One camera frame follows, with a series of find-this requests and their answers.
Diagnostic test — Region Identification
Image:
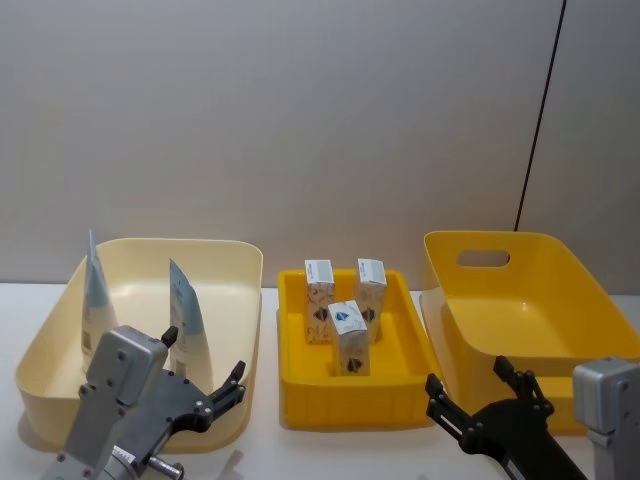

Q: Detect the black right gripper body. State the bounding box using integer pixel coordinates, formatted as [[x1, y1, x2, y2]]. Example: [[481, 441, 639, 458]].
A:
[[459, 399, 589, 480]]

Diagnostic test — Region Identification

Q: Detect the small white printed carton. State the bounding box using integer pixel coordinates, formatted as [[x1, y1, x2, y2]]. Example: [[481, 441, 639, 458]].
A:
[[354, 257, 388, 344], [327, 299, 372, 377], [304, 258, 335, 345]]

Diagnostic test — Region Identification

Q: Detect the shallow yellow plastic tray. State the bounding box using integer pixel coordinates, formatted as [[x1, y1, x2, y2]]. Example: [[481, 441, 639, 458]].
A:
[[277, 268, 441, 430]]

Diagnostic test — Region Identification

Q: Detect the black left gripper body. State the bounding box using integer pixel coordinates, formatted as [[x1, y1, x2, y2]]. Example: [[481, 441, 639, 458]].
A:
[[115, 370, 212, 469]]

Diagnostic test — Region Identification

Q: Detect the yellow bin with handle hole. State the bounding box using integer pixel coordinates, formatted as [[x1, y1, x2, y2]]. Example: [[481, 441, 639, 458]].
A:
[[419, 229, 640, 436]]

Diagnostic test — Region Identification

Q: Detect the pale blue white tube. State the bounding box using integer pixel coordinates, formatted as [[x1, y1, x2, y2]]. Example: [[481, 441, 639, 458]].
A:
[[168, 258, 215, 396], [81, 229, 119, 374]]

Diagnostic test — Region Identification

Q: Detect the cream plastic bin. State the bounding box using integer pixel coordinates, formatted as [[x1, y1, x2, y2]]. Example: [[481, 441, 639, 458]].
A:
[[14, 237, 265, 455]]

